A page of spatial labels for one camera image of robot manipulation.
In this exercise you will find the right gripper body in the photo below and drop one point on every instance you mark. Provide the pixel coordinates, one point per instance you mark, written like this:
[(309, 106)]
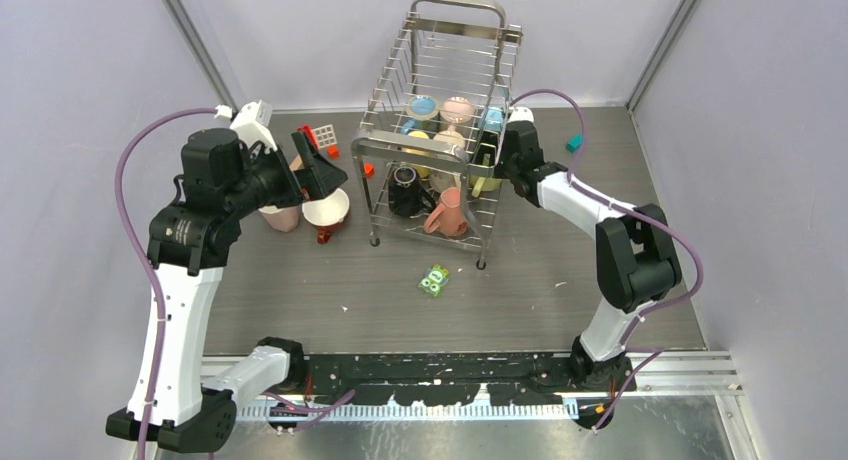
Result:
[(507, 166)]

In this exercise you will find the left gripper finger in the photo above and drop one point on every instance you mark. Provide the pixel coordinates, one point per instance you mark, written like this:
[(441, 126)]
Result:
[(320, 177), (306, 151)]

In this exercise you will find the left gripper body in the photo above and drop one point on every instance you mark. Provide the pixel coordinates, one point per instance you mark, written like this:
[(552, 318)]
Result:
[(271, 180)]

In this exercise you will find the dark red mug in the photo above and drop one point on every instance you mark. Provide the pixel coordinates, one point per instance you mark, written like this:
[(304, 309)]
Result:
[(328, 215)]

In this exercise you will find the light pink mug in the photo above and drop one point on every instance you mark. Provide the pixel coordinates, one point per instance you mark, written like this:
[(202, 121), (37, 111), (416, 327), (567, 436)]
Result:
[(281, 219)]

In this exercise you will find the yellow mug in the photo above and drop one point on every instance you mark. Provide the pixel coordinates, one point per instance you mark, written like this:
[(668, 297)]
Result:
[(481, 185)]

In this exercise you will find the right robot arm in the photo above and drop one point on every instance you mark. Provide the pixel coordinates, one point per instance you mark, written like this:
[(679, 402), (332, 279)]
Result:
[(636, 262)]

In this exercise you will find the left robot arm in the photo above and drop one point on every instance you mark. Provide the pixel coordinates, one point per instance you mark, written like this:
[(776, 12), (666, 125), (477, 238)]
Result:
[(224, 179)]

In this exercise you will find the metal dish rack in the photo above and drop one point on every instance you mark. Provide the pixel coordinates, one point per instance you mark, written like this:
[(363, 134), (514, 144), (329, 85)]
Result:
[(443, 48)]

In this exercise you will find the red block tower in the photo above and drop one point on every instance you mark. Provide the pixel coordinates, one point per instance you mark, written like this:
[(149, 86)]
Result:
[(308, 132)]

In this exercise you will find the light blue mug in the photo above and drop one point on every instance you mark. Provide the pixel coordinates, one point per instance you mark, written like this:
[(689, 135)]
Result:
[(492, 120)]

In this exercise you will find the white grid block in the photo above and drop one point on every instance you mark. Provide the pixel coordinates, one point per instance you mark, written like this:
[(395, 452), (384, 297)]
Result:
[(324, 136)]

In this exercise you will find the wooden stick block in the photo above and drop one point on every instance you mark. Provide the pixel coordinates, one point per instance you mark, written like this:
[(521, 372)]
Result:
[(296, 164)]

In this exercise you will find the pink upside-down cup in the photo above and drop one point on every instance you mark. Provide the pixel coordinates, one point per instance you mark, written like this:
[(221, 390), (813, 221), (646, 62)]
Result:
[(456, 111)]

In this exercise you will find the teal block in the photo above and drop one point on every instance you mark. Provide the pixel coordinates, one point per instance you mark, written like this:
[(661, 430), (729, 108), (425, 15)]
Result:
[(575, 144)]

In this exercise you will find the beige cup lower tier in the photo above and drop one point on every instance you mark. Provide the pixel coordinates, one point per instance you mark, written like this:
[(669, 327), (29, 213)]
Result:
[(448, 173)]

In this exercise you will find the yellow cup lower tier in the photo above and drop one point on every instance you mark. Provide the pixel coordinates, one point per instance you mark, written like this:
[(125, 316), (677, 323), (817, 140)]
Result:
[(423, 172)]

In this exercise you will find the blue upside-down cup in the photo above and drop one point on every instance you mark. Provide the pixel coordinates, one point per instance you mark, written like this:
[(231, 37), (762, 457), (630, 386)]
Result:
[(422, 113)]

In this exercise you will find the black mug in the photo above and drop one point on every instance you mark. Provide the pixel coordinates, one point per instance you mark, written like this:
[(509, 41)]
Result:
[(406, 193)]

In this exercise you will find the salmon pink mug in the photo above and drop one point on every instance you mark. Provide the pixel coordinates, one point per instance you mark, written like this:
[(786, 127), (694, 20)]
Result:
[(447, 218)]

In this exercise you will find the green owl toy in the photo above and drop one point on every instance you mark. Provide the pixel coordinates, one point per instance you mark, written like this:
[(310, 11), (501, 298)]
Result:
[(434, 280)]

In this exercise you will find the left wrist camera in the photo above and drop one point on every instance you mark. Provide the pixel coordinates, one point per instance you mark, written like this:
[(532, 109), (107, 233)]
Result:
[(251, 123)]

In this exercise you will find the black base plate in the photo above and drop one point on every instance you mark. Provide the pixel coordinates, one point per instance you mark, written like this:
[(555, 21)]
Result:
[(444, 379)]

